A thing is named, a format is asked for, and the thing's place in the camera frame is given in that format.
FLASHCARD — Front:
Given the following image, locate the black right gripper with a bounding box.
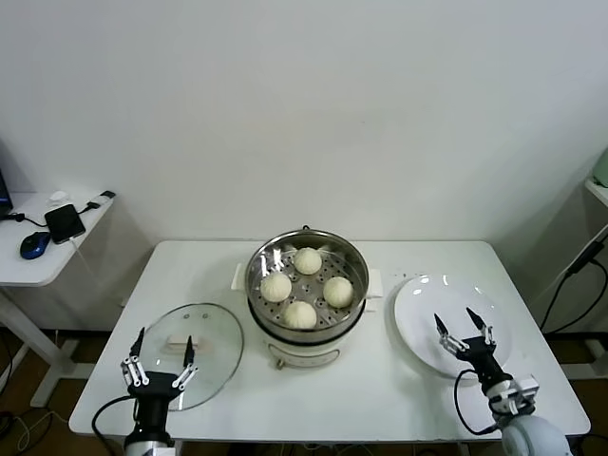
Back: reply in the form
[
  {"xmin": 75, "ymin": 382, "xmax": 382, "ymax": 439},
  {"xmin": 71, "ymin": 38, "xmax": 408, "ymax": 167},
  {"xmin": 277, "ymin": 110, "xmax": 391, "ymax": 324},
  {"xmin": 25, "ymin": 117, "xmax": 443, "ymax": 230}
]
[{"xmin": 433, "ymin": 307, "xmax": 514, "ymax": 391}]

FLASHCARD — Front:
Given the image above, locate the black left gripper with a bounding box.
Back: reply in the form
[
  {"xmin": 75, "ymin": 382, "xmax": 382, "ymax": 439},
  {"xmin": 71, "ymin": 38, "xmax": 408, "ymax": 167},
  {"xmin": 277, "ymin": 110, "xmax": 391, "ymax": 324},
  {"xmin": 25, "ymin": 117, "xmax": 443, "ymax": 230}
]
[{"xmin": 119, "ymin": 326, "xmax": 200, "ymax": 436}]

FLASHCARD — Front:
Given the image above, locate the glass lid with cream handle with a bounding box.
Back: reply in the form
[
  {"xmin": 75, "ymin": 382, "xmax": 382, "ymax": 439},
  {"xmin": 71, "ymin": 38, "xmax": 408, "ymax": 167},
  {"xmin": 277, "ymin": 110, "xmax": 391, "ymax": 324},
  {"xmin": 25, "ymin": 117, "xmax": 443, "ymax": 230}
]
[{"xmin": 129, "ymin": 302, "xmax": 245, "ymax": 412}]

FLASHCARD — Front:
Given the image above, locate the white steamed baozi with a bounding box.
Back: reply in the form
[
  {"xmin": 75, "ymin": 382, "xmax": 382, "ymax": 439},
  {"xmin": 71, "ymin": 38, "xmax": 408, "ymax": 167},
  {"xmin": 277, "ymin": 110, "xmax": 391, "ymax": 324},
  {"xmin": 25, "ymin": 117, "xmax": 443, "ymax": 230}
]
[
  {"xmin": 322, "ymin": 276, "xmax": 355, "ymax": 308},
  {"xmin": 259, "ymin": 273, "xmax": 293, "ymax": 304},
  {"xmin": 293, "ymin": 246, "xmax": 323, "ymax": 276},
  {"xmin": 282, "ymin": 300, "xmax": 318, "ymax": 330}
]

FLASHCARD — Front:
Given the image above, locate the stainless steel steamer basket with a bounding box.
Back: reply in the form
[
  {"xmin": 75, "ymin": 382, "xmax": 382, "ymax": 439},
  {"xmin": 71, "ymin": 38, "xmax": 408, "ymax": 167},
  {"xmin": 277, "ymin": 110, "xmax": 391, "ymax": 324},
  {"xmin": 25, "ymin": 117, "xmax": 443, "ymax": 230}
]
[{"xmin": 231, "ymin": 227, "xmax": 384, "ymax": 343}]

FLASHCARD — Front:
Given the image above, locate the white round plate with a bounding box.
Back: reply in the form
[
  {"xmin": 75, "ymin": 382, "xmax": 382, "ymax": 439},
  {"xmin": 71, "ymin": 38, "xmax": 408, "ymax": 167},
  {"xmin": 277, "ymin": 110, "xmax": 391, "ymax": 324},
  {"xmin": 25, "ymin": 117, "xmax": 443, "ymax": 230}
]
[{"xmin": 392, "ymin": 274, "xmax": 513, "ymax": 380}]

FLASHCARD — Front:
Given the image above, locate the white electric cooker pot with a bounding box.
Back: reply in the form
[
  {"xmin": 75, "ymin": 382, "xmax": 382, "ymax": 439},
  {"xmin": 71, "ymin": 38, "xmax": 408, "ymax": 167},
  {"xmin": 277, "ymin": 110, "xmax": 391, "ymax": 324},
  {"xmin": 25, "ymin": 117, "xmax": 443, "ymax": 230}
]
[{"xmin": 230, "ymin": 263, "xmax": 385, "ymax": 371}]

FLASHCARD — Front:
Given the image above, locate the white side table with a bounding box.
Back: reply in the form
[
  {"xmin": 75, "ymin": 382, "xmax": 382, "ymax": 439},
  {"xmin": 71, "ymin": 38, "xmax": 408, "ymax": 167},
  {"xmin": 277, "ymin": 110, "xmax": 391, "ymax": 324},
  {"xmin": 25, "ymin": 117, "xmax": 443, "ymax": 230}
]
[{"xmin": 0, "ymin": 191, "xmax": 116, "ymax": 410}]

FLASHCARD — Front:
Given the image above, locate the black smartphone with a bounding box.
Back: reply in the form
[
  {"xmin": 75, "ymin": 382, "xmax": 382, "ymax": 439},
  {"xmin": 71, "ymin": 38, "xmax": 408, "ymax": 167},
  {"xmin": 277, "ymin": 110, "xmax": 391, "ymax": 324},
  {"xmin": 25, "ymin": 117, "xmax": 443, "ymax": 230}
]
[{"xmin": 43, "ymin": 203, "xmax": 86, "ymax": 246}]

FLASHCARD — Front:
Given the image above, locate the blue computer mouse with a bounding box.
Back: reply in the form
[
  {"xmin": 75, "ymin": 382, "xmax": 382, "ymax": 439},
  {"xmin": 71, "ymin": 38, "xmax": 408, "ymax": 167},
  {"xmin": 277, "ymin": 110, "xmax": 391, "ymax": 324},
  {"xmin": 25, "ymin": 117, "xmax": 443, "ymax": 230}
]
[{"xmin": 18, "ymin": 231, "xmax": 51, "ymax": 260}]

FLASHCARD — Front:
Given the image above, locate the dark laptop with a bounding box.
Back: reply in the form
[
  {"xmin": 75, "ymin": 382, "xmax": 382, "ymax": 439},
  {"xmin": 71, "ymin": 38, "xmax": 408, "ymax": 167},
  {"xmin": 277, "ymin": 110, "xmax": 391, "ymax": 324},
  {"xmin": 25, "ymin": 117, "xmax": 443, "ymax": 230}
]
[{"xmin": 0, "ymin": 140, "xmax": 13, "ymax": 215}]

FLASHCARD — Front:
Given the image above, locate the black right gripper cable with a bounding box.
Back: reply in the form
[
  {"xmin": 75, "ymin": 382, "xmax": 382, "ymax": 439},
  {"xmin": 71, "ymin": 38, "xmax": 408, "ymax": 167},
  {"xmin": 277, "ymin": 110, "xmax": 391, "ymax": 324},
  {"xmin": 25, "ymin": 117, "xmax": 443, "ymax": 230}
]
[{"xmin": 453, "ymin": 370, "xmax": 504, "ymax": 436}]

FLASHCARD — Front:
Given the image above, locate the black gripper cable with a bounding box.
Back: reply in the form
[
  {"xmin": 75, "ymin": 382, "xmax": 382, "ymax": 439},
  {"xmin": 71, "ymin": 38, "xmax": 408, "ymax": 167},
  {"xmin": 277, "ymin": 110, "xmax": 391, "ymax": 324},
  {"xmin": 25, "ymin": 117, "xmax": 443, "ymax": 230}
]
[
  {"xmin": 453, "ymin": 370, "xmax": 504, "ymax": 436},
  {"xmin": 91, "ymin": 396, "xmax": 139, "ymax": 446}
]

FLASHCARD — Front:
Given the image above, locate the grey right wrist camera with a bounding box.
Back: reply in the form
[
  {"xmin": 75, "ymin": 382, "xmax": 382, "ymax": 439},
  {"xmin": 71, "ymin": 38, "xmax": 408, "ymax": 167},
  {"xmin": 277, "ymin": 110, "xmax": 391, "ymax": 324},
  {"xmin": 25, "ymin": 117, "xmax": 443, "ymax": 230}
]
[{"xmin": 488, "ymin": 373, "xmax": 542, "ymax": 415}]

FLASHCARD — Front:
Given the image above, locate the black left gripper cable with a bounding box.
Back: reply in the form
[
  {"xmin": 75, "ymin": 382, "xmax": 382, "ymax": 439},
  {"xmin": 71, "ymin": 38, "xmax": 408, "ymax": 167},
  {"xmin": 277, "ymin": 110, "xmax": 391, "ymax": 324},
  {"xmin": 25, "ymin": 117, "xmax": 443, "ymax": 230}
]
[{"xmin": 91, "ymin": 396, "xmax": 139, "ymax": 446}]

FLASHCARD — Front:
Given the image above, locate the black power adapter cable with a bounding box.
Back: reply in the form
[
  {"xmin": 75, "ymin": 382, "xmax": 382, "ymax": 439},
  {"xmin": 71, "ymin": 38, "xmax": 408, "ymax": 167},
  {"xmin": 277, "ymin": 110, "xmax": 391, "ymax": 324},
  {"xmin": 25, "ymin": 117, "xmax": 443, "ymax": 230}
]
[{"xmin": 539, "ymin": 239, "xmax": 608, "ymax": 334}]

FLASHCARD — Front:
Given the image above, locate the white charging cable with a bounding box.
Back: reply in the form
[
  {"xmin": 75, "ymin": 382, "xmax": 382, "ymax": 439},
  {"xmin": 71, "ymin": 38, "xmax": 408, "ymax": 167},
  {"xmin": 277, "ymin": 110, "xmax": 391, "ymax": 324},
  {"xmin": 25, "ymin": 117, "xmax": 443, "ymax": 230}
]
[{"xmin": 68, "ymin": 238, "xmax": 94, "ymax": 281}]

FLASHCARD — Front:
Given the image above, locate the black adapter with cable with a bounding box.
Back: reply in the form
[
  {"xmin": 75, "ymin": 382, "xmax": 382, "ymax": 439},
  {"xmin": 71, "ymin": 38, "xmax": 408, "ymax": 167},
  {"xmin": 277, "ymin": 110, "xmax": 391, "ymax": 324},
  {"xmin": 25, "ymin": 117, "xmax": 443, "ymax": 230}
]
[{"xmin": 0, "ymin": 190, "xmax": 117, "ymax": 230}]

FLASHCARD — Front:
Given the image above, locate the white desk with frame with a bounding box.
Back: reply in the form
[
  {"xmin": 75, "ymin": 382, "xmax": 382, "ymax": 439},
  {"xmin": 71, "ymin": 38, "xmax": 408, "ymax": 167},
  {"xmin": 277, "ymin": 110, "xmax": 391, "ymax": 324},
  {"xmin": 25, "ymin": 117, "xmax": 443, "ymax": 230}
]
[{"xmin": 541, "ymin": 178, "xmax": 608, "ymax": 381}]

